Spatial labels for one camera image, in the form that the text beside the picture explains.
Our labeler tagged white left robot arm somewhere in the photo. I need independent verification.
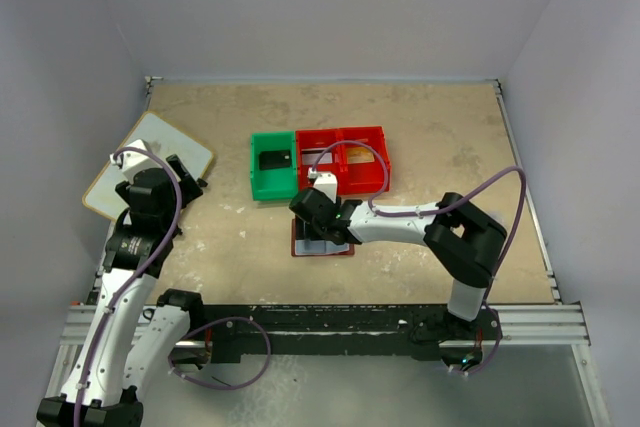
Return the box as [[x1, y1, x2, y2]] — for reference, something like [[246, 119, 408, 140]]
[[36, 147, 207, 426]]

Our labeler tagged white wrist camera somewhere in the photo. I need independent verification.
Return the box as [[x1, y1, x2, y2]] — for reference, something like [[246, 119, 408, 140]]
[[308, 169, 338, 203], [110, 151, 156, 183]]

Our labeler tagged orange card in red bin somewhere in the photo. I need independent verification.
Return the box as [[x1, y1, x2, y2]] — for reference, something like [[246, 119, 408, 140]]
[[345, 145, 376, 165]]

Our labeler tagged aluminium table frame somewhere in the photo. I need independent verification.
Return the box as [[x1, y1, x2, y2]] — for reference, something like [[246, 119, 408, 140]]
[[34, 77, 612, 427]]

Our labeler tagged red leather card holder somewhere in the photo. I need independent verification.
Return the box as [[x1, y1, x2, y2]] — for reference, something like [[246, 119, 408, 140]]
[[291, 217, 355, 257]]

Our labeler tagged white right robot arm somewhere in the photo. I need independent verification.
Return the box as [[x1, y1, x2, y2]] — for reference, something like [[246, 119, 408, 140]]
[[289, 187, 507, 338]]

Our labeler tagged white card with black stripe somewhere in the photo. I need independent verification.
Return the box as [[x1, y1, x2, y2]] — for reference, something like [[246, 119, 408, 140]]
[[300, 149, 333, 166]]

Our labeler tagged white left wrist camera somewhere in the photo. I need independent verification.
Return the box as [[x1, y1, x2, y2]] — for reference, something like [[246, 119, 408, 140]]
[[110, 151, 156, 183]]

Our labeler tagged yellow-framed whiteboard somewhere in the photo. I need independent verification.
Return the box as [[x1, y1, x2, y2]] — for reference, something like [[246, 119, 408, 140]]
[[82, 112, 215, 221]]

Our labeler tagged middle red plastic bin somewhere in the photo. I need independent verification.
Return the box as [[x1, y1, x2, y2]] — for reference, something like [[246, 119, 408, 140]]
[[295, 128, 347, 197]]

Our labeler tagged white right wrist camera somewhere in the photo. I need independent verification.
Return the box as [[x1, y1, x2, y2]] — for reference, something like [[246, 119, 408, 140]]
[[308, 169, 338, 203]]

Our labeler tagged green plastic bin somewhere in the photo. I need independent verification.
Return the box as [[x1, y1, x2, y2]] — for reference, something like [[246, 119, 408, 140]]
[[250, 131, 298, 201]]

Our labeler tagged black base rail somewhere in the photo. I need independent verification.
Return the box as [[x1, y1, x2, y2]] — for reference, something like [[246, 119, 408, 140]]
[[145, 302, 506, 364]]

